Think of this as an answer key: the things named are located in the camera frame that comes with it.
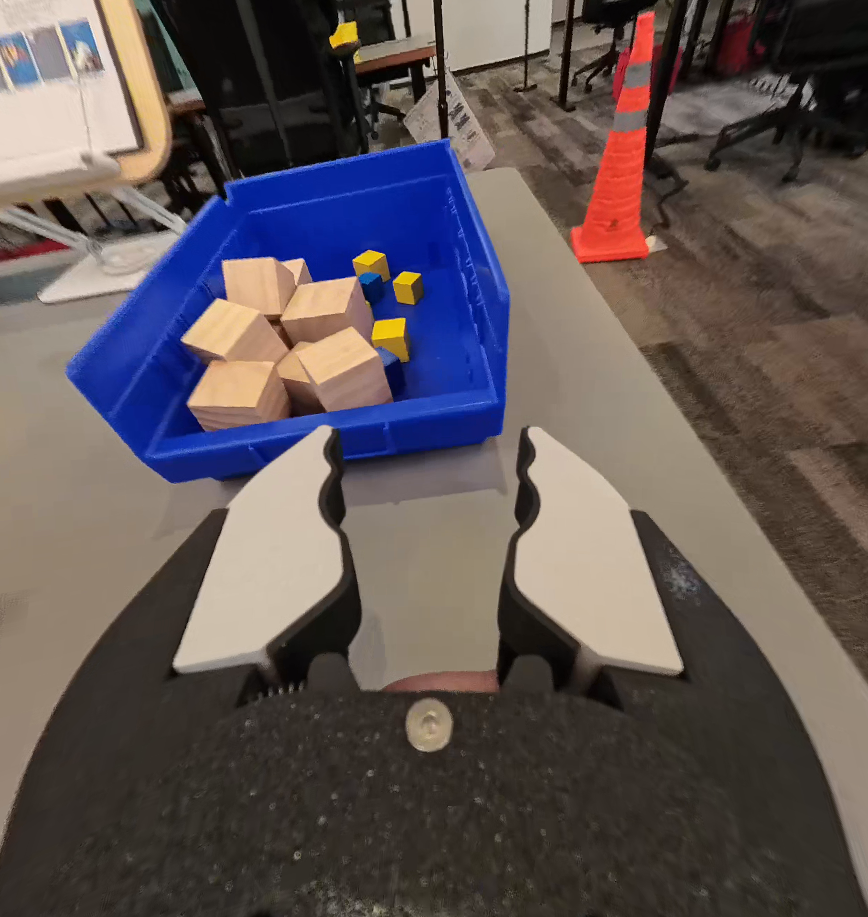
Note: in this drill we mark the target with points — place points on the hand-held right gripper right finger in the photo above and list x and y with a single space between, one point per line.
591 573

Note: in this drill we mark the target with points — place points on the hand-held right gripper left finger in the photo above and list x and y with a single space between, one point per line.
269 573

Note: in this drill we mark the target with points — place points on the pile of wooden coloured cubes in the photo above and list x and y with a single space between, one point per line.
333 308

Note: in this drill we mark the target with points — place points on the blue plastic bin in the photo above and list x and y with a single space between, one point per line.
441 344

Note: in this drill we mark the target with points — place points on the red box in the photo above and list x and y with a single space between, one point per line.
667 71
738 43

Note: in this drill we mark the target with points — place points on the orange traffic cone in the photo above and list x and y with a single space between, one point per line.
616 179

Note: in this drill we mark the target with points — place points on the picture-printed paper sheet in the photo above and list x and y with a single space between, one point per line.
469 136

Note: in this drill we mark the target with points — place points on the black office chair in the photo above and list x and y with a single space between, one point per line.
276 86
835 71
606 14

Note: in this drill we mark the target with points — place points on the printed instruction sheet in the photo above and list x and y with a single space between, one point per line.
47 122

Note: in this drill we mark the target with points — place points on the wooden office desk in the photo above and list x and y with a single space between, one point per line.
394 54

